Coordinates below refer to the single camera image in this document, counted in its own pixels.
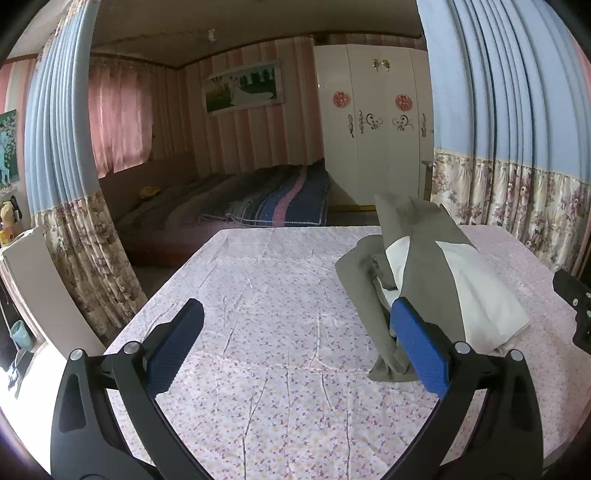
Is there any white wardrobe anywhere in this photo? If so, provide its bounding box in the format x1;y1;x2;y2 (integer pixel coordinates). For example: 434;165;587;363
313;44;435;206

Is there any striped blanket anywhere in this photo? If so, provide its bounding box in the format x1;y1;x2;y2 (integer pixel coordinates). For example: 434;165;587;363
198;159;331;227

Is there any blue floral curtain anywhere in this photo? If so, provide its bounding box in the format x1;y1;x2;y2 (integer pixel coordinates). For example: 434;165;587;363
23;0;148;337
416;0;591;278

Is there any white cabinet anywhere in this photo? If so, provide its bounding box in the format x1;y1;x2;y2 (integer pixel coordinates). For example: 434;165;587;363
0;228;107;361

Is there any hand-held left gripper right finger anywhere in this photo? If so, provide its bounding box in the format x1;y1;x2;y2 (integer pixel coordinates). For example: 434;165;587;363
390;296;544;480

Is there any pink window curtain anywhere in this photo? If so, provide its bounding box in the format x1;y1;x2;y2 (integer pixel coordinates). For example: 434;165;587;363
88;58;155;176

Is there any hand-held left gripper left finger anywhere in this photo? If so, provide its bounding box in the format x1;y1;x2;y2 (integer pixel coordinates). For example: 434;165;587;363
50;298;214;480

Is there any wooden post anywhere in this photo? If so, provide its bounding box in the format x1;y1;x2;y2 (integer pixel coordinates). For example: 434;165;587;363
421;159;435;201

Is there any framed wall picture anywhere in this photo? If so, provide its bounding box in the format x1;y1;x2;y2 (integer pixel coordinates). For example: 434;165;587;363
204;59;284;116

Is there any wall poster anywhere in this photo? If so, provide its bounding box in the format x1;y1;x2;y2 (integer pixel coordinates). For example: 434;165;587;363
0;109;19;195

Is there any bed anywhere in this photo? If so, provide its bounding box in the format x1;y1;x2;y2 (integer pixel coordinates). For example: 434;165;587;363
99;152;331;264

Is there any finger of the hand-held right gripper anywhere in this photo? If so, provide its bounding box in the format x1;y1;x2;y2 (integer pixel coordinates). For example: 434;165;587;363
553;268;591;348

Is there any grey and white jacket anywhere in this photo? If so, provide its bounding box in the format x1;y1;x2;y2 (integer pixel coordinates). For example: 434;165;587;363
335;191;531;384

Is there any pink floral tablecloth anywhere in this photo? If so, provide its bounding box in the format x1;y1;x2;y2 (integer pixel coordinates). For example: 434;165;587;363
104;224;591;480

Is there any teal cup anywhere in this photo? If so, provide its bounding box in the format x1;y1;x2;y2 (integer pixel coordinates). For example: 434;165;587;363
10;320;34;352

